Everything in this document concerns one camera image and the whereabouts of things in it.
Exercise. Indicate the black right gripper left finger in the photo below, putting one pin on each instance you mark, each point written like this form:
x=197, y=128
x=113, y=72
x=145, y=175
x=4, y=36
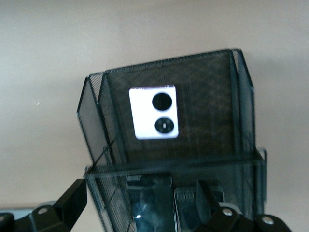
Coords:
x=72, y=203

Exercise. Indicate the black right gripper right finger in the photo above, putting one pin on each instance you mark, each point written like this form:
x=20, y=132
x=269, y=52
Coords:
x=207, y=205

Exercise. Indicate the lilac flip phone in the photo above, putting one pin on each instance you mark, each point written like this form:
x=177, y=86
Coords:
x=144, y=113

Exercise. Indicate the tall black smartphone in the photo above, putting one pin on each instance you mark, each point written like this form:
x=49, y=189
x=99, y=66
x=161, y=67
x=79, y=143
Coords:
x=154, y=203

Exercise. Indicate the small black flip phone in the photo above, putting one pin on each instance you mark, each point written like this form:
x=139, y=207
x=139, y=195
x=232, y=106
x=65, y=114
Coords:
x=187, y=207

